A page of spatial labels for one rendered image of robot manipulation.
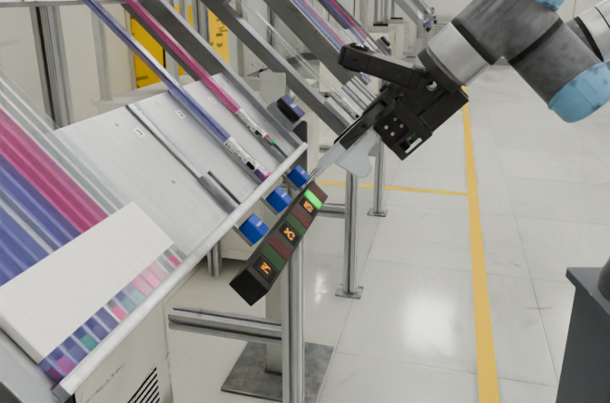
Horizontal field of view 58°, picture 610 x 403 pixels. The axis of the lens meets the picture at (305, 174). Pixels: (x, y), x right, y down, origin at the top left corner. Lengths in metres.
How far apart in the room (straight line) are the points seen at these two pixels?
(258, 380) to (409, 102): 1.02
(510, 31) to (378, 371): 1.12
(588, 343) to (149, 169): 0.72
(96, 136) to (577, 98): 0.55
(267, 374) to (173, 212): 1.00
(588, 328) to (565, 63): 0.47
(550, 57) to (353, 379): 1.10
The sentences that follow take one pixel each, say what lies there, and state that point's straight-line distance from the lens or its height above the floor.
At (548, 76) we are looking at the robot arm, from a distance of 0.71.
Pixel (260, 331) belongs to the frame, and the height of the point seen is 0.31.
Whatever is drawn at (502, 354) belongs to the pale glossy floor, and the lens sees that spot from 1.76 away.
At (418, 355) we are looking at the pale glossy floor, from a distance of 1.69.
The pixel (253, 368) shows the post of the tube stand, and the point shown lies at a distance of 1.61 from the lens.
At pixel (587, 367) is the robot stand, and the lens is 1.03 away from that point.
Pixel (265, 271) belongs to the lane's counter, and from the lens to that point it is 0.70.
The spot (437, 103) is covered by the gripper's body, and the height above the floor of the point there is 0.85.
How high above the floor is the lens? 0.99
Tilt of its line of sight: 18 degrees down
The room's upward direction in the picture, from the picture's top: straight up
